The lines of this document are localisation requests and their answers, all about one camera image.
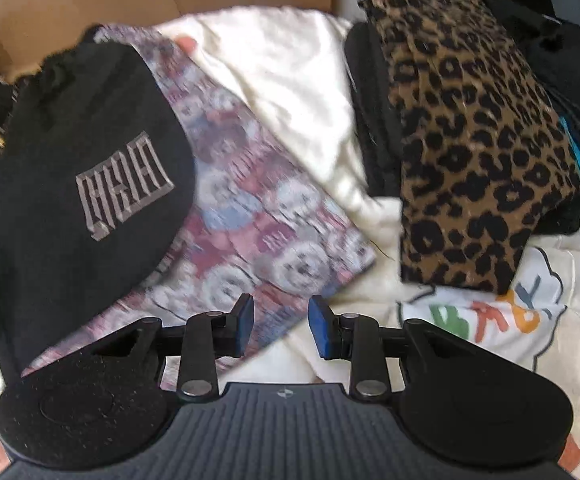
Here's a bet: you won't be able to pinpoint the black shorts with bear lining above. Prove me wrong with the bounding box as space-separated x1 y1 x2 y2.
0 22 379 436

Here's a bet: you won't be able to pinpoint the leopard print folded garment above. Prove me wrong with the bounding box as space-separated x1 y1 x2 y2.
360 0 580 294

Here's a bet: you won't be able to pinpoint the black folded garment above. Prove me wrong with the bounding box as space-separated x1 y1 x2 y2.
344 22 403 198

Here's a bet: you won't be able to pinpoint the cream bear print bedsheet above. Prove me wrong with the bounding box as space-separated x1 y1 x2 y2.
160 6 580 479

